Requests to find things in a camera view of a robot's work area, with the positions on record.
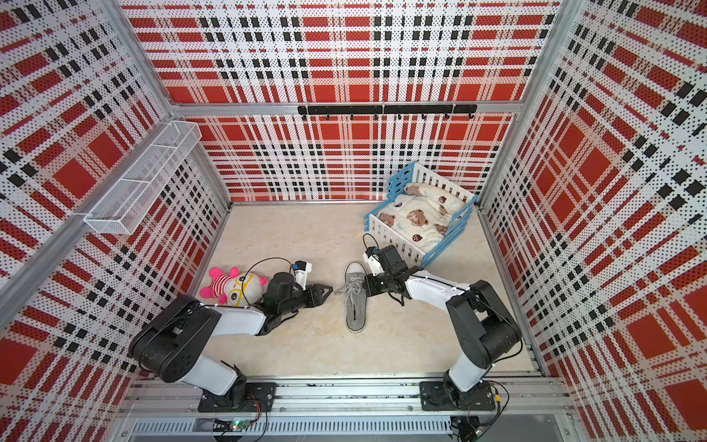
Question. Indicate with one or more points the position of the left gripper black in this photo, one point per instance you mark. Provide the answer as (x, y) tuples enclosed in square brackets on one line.
[(314, 293)]

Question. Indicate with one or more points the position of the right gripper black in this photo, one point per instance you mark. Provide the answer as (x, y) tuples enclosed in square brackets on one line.
[(371, 287)]

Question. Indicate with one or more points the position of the grey shoelace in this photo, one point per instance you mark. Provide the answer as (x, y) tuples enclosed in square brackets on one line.
[(353, 292)]

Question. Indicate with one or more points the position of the grey canvas sneaker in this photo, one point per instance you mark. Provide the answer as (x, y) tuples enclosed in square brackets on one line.
[(355, 318)]

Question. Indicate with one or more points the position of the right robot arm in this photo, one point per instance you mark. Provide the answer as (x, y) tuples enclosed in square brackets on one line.
[(484, 327)]

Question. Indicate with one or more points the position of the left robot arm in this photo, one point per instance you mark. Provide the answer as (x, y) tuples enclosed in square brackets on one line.
[(172, 345)]

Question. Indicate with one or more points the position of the bear print blanket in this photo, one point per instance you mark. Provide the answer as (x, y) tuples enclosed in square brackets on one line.
[(421, 214)]

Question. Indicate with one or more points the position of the white blue toy crib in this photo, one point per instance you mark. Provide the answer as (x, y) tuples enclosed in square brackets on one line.
[(416, 173)]

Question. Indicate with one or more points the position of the pink striped plush toy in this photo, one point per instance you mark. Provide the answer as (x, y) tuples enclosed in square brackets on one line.
[(234, 288)]

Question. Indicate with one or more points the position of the green circuit board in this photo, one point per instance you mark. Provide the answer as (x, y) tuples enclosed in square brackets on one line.
[(230, 425)]

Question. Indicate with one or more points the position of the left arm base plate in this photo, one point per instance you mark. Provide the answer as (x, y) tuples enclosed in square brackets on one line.
[(242, 397)]

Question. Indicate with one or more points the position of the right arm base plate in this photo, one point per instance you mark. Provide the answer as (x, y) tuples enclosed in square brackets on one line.
[(444, 396)]

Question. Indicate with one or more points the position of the black hook rail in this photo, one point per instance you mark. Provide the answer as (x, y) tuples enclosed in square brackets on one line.
[(388, 109)]

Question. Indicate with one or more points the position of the aluminium front rail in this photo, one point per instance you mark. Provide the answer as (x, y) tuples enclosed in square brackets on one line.
[(357, 396)]

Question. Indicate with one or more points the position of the white wire mesh basket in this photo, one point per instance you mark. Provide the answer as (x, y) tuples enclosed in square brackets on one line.
[(123, 208)]

